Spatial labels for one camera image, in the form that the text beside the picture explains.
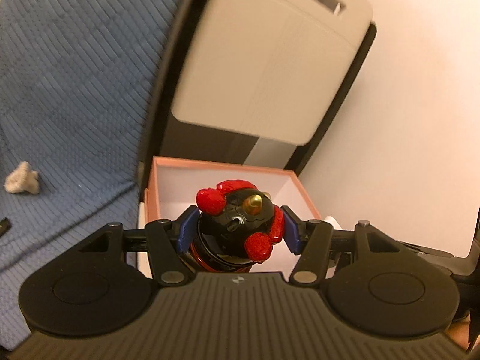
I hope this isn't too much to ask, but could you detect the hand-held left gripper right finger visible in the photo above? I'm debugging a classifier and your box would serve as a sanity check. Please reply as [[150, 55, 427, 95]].
[[280, 205, 407, 287]]

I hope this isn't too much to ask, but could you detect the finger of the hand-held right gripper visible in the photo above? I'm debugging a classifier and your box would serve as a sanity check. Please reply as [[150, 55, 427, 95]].
[[407, 243, 456, 259]]

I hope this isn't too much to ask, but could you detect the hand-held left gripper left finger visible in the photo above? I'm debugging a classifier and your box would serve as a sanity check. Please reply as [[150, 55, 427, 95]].
[[77, 205, 199, 287]]

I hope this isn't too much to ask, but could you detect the pink cardboard box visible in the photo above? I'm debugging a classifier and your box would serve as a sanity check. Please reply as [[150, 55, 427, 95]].
[[144, 156, 322, 282]]

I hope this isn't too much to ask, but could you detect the red and black toy figure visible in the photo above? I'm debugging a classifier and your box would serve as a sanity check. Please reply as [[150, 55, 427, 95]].
[[180, 180, 287, 274]]

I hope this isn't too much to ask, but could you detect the white side table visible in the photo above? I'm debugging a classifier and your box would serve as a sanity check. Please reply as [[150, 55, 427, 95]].
[[136, 199, 343, 279]]

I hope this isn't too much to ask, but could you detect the beige folding chair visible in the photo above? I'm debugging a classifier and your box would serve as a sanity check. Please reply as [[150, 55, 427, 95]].
[[157, 0, 377, 181]]

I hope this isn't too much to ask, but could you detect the blue textured seat cushion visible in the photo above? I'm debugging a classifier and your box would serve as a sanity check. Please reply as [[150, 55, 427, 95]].
[[0, 0, 199, 346]]

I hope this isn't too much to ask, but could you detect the white fuzzy plush keychain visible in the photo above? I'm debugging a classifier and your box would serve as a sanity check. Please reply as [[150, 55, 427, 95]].
[[4, 161, 40, 195]]

